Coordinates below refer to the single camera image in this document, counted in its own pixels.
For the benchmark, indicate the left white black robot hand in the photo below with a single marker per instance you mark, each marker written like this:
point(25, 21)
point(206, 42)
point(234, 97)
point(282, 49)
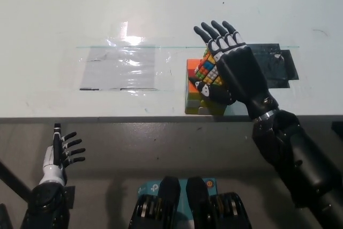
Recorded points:
point(52, 171)

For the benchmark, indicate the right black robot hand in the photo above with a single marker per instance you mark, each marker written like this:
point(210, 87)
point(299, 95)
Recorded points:
point(241, 73)

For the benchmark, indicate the small studded multicolour puzzle cube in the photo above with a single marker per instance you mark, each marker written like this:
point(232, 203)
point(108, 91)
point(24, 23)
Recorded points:
point(209, 70)

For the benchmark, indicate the large orange red puzzle cube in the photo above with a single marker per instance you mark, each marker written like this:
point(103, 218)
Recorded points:
point(191, 68)

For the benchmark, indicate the black robot body blocks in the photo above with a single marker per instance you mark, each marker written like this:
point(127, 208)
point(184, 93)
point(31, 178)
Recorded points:
point(198, 202)

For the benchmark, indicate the black table foot plate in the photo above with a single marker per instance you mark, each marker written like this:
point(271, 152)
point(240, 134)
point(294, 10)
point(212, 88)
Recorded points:
point(69, 196)

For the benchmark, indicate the black tape patch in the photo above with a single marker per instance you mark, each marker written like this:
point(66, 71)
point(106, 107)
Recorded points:
point(278, 70)

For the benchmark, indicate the black diagonal table strut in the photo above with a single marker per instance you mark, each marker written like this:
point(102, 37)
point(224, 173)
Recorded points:
point(14, 179)

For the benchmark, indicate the clear plastic sheet grey patch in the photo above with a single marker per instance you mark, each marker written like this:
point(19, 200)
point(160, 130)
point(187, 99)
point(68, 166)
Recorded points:
point(119, 68)

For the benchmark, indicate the teal cardboard box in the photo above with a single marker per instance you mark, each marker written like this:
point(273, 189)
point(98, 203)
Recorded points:
point(185, 187)

